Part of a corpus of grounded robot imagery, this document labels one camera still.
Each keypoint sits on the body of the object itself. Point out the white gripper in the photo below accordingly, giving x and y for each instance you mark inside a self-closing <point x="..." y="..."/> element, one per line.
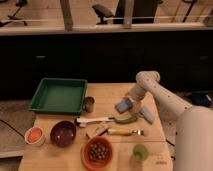
<point x="136" y="93"/>

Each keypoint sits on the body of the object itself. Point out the blue sponge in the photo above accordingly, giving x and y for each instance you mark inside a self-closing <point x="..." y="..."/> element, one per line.
<point x="120" y="107"/>

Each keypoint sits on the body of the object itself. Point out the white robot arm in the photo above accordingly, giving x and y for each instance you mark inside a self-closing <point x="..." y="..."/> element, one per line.
<point x="194" y="128"/>

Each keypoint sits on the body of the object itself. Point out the green plastic tray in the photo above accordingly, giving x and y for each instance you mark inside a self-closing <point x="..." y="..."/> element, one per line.
<point x="59" y="96"/>

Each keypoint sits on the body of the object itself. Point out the grey blue cloth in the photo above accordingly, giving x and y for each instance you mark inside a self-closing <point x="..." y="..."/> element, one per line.
<point x="144" y="112"/>

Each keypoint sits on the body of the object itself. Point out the green cucumber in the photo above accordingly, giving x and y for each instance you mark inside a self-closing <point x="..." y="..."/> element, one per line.
<point x="128" y="120"/>

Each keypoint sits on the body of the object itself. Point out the small metal cup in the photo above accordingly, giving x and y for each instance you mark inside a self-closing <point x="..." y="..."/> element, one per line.
<point x="88" y="104"/>

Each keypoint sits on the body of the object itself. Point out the wooden block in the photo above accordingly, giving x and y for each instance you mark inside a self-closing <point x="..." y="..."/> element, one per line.
<point x="98" y="130"/>

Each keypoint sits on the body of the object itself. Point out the orange bowl with nuts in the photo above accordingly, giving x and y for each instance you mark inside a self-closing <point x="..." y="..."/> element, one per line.
<point x="97" y="153"/>

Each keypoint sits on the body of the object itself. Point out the dark purple bowl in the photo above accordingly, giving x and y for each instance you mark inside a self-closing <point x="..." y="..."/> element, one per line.
<point x="63" y="133"/>

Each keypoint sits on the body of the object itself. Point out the white cup with orange content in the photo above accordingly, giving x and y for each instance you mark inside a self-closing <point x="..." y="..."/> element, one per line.
<point x="34" y="136"/>

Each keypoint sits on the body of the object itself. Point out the wooden handled fork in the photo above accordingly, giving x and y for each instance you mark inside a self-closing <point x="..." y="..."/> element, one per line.
<point x="125" y="132"/>

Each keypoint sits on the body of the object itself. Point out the white handled knife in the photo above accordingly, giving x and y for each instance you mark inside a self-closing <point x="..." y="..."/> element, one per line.
<point x="83" y="120"/>

